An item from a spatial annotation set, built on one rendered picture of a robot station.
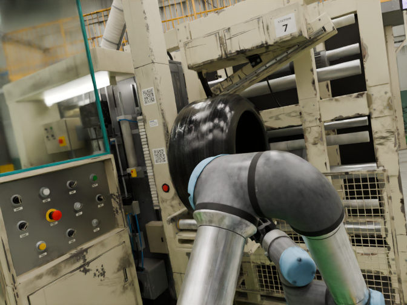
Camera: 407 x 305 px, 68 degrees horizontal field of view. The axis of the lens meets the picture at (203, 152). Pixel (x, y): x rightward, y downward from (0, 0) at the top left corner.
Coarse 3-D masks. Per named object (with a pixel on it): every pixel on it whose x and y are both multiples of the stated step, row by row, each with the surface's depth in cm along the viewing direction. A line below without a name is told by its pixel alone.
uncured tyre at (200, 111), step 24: (216, 96) 128; (240, 96) 131; (192, 120) 119; (216, 120) 113; (240, 120) 154; (168, 144) 124; (192, 144) 115; (216, 144) 110; (240, 144) 162; (264, 144) 148; (168, 168) 124; (192, 168) 114
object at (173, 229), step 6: (180, 210) 144; (186, 210) 145; (174, 216) 137; (180, 216) 141; (186, 216) 144; (192, 216) 149; (168, 222) 135; (174, 222) 136; (168, 228) 136; (174, 228) 136; (174, 234) 136
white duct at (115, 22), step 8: (120, 0) 179; (112, 8) 182; (120, 8) 181; (112, 16) 183; (120, 16) 183; (112, 24) 184; (120, 24) 185; (104, 32) 189; (112, 32) 186; (120, 32) 188; (104, 40) 189; (112, 40) 188; (112, 48) 191
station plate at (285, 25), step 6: (282, 18) 133; (288, 18) 132; (294, 18) 130; (276, 24) 135; (282, 24) 133; (288, 24) 132; (294, 24) 131; (276, 30) 135; (282, 30) 134; (288, 30) 132; (294, 30) 131; (276, 36) 135
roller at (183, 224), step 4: (180, 220) 138; (184, 220) 137; (188, 220) 136; (192, 220) 135; (180, 224) 137; (184, 224) 136; (188, 224) 134; (192, 224) 133; (196, 224) 132; (180, 228) 138; (184, 228) 136; (188, 228) 135; (192, 228) 134; (196, 228) 133
